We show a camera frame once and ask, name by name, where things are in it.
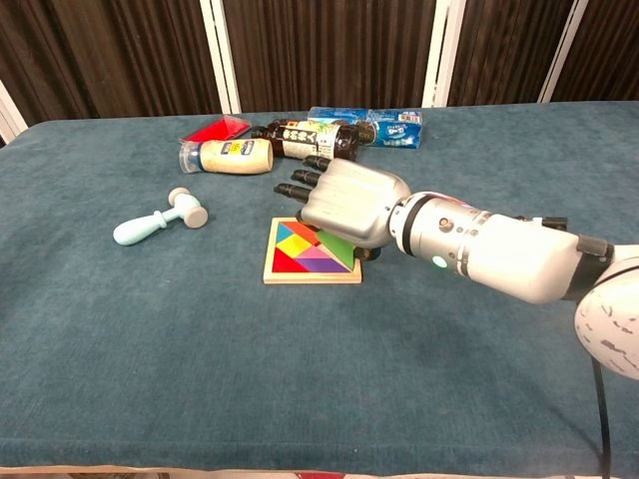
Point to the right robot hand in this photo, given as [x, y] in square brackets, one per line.
[349, 204]

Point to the green triangle piece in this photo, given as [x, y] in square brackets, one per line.
[339, 249]

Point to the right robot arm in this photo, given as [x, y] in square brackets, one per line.
[509, 254]

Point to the wooden tangram puzzle tray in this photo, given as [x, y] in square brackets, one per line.
[309, 254]

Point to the dark soy sauce bottle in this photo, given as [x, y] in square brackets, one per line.
[309, 140]

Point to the blue cookie package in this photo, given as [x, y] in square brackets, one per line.
[384, 127]

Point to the mayonnaise squeeze bottle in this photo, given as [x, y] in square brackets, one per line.
[227, 155]

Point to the teal table cloth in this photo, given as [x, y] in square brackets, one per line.
[279, 324]

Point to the red flat plastic box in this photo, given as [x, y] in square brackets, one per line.
[217, 129]

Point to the dark folding screen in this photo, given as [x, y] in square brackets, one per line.
[319, 55]

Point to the light blue toy hammer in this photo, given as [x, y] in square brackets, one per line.
[160, 217]

